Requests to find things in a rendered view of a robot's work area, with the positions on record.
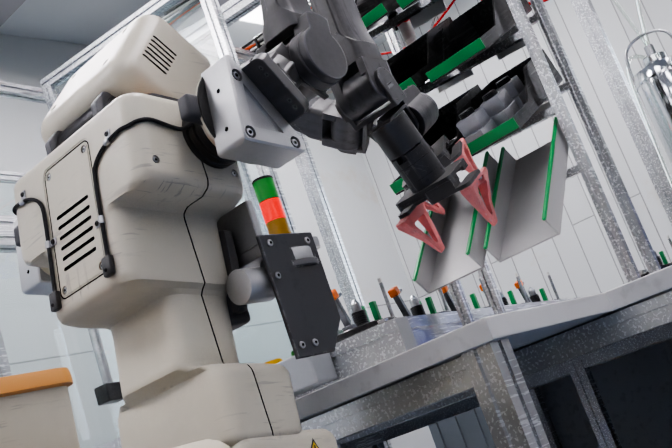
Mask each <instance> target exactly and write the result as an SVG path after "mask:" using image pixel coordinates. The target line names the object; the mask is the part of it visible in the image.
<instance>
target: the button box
mask: <svg viewBox="0 0 672 448"><path fill-rule="evenodd" d="M277 364H280V365H282V366H284V367H285V368H286V369H287V370H288V372H289V374H290V378H291V383H292V387H293V392H294V396H297V395H299V394H301V393H304V392H306V391H309V390H311V389H314V388H316V387H318V386H321V385H323V384H326V383H328V382H330V381H333V380H335V379H337V378H338V376H337V373H336V370H335V367H334V364H333V361H332V358H331V356H330V353H326V354H321V355H316V356H311V357H307V358H302V359H296V358H295V355H294V356H292V357H289V358H287V359H286V360H283V361H281V362H279V363H277Z"/></svg>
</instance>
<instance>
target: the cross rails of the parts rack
mask: <svg viewBox="0 0 672 448"><path fill-rule="evenodd" d="M437 1H439V0H421V1H419V2H417V3H416V4H414V5H412V6H411V7H409V8H408V9H406V10H404V11H403V12H401V13H399V14H398V15H396V16H394V17H393V18H391V19H390V20H388V21H386V22H385V23H383V24H381V25H380V26H378V27H376V28H375V29H373V30H372V31H370V32H368V33H369V34H370V36H371V38H372V39H373V40H374V39H376V38H378V37H379V36H381V35H382V34H384V33H386V32H387V31H389V30H391V29H392V28H394V27H396V26H397V25H399V24H401V23H402V22H404V21H406V20H407V19H409V18H411V17H412V16H414V15H416V14H417V13H419V12H421V11H422V10H424V9H425V8H427V7H429V6H430V5H432V4H434V3H435V2H437ZM528 19H529V21H530V23H531V26H532V25H534V24H536V23H538V22H539V21H538V19H537V16H536V14H534V15H532V16H530V17H529V18H528ZM522 40H523V38H522V36H521V34H520V31H519V29H518V27H517V24H516V25H515V26H513V27H512V28H511V29H510V30H509V31H507V32H506V33H505V34H504V35H503V36H502V37H500V38H499V39H498V40H497V41H496V42H495V43H493V44H492V45H491V46H490V48H488V49H486V50H485V51H483V52H482V53H480V54H479V55H477V56H475V57H474V58H472V59H471V60H469V61H468V62H466V63H465V64H463V65H462V66H460V67H459V68H457V69H456V70H454V71H452V72H451V73H449V74H448V75H446V76H445V77H443V78H442V79H440V80H439V81H437V82H436V83H434V84H432V83H431V82H430V80H429V79H428V80H427V81H426V82H425V84H424V85H422V86H420V87H419V88H418V89H419V91H420V92H421V93H425V94H427V93H428V92H430V91H432V90H434V89H436V88H437V87H439V86H441V85H443V84H445V83H446V82H448V81H450V80H452V79H454V78H455V77H457V76H459V75H461V74H463V73H464V72H466V71H468V70H470V69H472V68H473V67H475V66H477V65H479V64H481V63H482V62H484V61H486V60H488V59H490V58H491V57H493V56H495V55H497V54H499V53H500V52H502V51H504V50H506V49H508V48H509V47H511V46H513V45H515V44H517V43H518V42H520V41H522ZM558 88H559V90H560V92H561V94H563V93H565V92H566V91H568V90H569V89H568V87H567V85H566V83H563V84H561V85H559V86H558ZM554 115H555V112H554V110H553V108H552V106H551V107H549V108H547V109H545V110H543V111H541V112H539V113H537V114H535V115H533V116H531V117H530V118H529V120H528V121H527V122H526V123H525V124H524V125H523V126H522V128H521V129H520V130H518V131H516V132H514V133H513V134H511V135H509V136H507V137H506V138H504V139H502V140H500V141H499V142H497V143H495V144H493V145H492V146H490V147H488V148H486V149H485V150H487V149H489V148H491V147H493V146H495V145H497V144H499V143H501V142H503V141H505V140H507V139H509V138H511V137H513V136H515V135H517V134H519V133H521V132H523V131H525V130H527V129H529V128H531V127H533V126H535V125H536V124H538V123H540V122H542V121H544V120H546V119H548V118H550V117H552V116H554ZM485 150H483V151H485ZM483 151H481V152H483ZM481 152H479V153H481ZM479 153H478V154H479Z"/></svg>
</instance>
